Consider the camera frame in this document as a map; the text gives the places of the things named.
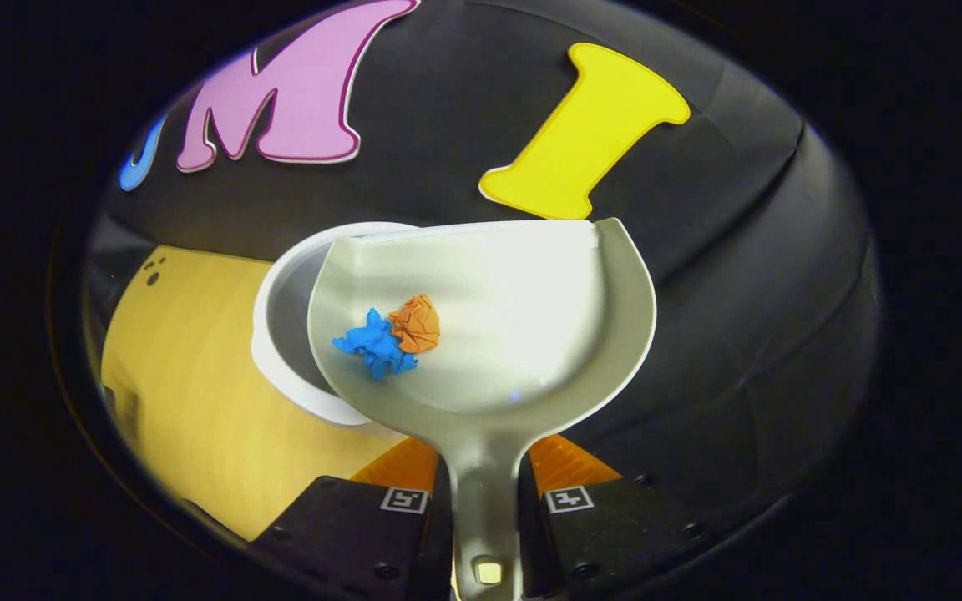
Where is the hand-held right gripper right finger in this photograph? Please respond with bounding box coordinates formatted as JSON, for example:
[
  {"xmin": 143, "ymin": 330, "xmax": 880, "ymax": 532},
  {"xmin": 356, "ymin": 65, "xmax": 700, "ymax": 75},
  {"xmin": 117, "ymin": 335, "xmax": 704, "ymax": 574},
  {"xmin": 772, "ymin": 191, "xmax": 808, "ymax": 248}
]
[{"xmin": 519, "ymin": 434, "xmax": 732, "ymax": 601}]

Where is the white ribbed garbage bin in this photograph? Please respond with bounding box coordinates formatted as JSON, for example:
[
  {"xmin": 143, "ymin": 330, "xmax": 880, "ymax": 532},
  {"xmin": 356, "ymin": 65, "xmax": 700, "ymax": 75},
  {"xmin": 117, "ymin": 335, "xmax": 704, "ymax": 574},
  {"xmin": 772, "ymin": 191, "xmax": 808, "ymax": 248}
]
[{"xmin": 251, "ymin": 221, "xmax": 419, "ymax": 427}]

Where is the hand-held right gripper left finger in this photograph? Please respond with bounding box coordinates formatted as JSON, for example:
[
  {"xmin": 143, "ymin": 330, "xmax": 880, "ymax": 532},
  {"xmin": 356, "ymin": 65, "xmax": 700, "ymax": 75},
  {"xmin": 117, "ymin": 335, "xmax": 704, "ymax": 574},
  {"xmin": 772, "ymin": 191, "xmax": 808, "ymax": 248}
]
[{"xmin": 251, "ymin": 437, "xmax": 453, "ymax": 601}]

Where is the orange paper trash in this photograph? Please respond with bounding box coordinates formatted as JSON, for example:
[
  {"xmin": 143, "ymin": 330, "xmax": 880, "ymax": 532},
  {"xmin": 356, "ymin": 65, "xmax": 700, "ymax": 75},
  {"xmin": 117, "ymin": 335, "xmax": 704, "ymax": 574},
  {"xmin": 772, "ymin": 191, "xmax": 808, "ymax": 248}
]
[{"xmin": 389, "ymin": 294, "xmax": 442, "ymax": 354}]

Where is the blue paper trash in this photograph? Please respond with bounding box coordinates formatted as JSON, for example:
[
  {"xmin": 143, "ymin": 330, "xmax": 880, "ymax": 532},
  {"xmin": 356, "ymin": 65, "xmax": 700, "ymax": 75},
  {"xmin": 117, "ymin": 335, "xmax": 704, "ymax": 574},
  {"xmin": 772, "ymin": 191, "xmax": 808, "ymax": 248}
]
[{"xmin": 332, "ymin": 309, "xmax": 418, "ymax": 381}]

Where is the white dustpan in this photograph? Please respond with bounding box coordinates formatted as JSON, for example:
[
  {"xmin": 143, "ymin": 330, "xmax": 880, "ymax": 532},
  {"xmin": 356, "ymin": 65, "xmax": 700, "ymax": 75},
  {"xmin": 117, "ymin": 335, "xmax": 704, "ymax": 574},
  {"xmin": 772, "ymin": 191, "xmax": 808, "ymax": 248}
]
[{"xmin": 307, "ymin": 219, "xmax": 657, "ymax": 601}]

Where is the black backdrop cloth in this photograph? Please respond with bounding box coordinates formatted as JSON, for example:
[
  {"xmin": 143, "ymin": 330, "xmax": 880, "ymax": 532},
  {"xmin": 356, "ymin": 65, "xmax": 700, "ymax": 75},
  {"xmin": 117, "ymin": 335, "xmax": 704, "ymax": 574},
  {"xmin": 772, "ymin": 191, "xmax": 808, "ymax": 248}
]
[{"xmin": 84, "ymin": 0, "xmax": 883, "ymax": 535}]

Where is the wooden desktop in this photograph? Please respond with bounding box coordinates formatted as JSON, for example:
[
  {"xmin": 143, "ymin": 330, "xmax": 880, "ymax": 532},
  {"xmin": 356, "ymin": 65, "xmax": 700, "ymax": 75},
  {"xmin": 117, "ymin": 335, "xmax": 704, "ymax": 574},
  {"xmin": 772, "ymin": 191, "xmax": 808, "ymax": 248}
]
[{"xmin": 101, "ymin": 245, "xmax": 415, "ymax": 543}]

